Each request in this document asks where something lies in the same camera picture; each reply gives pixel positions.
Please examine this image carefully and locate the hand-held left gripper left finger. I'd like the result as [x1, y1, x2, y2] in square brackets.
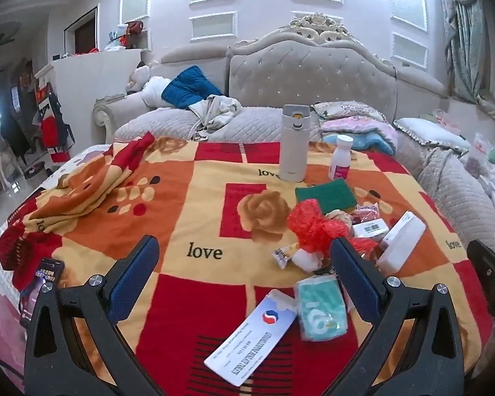
[24, 235, 166, 396]

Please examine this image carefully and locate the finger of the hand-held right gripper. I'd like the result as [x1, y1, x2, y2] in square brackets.
[466, 239, 495, 320]

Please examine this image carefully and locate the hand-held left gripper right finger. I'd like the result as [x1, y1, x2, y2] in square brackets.
[326, 237, 467, 396]

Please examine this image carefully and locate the orange snack packet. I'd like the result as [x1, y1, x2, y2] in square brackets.
[272, 245, 300, 267]

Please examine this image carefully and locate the green yellow sponge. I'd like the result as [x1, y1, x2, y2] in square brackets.
[295, 179, 357, 215]

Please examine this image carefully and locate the teal wet wipe packet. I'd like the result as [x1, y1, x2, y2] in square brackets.
[295, 274, 349, 342]

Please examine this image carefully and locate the crumpled white tissue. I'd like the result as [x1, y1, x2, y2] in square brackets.
[293, 249, 326, 273]

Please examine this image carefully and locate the small white barcode box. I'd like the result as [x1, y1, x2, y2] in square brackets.
[352, 219, 390, 242]

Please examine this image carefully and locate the long white box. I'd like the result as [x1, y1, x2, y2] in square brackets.
[377, 210, 426, 277]

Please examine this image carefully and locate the beige crumpled cloth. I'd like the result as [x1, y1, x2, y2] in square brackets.
[324, 209, 353, 229]

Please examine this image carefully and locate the clear red printed wrapper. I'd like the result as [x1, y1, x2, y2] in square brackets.
[350, 202, 380, 224]

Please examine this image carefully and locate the red mesh bag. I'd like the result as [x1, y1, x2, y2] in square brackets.
[286, 199, 380, 256]

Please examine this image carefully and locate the beige quilted sofa cover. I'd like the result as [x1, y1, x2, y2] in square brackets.
[416, 146, 495, 232]
[115, 105, 326, 145]

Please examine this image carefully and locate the black smartphone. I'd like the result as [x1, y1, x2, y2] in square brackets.
[18, 258, 65, 328]

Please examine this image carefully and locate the red orange printed blanket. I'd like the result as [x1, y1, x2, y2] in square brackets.
[0, 132, 495, 396]

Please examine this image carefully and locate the white paper card blue logo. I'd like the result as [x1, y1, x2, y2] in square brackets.
[204, 289, 298, 387]

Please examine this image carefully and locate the white pill bottle pink label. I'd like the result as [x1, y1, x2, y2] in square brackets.
[329, 134, 354, 181]

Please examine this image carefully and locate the white satin pillow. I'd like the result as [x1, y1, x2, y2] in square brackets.
[394, 117, 471, 151]

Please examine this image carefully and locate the blue folded blanket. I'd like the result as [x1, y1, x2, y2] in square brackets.
[322, 132, 397, 156]

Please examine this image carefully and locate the pink floral rug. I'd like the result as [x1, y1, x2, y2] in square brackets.
[0, 284, 38, 382]

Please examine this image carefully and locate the white thermos bottle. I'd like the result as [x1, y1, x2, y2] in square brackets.
[280, 104, 311, 183]

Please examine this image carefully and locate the pink floral folded blanket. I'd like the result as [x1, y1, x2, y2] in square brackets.
[319, 116, 399, 149]

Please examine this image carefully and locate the red hanging clothing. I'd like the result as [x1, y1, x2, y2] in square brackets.
[39, 117, 69, 162]

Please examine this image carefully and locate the floral ruffled pillow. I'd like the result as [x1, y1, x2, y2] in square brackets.
[311, 101, 390, 123]

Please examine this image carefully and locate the beige crumpled clothing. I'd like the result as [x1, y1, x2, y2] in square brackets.
[188, 95, 244, 133]

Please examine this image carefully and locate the white plush cushion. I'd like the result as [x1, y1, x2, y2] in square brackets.
[140, 76, 178, 110]

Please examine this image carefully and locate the green patterned curtain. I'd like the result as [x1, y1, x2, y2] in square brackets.
[441, 0, 495, 104]

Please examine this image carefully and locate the blue quilted jacket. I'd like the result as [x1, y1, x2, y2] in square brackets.
[162, 66, 223, 111]

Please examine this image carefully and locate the cream plush toy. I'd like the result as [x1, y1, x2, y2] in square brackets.
[126, 61, 151, 93]

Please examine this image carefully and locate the white cabinet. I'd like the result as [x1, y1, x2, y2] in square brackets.
[35, 49, 144, 157]

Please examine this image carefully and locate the beige tufted sofa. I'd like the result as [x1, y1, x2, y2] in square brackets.
[93, 12, 495, 149]

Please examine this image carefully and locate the dark wooden door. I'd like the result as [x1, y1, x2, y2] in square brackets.
[64, 7, 99, 56]

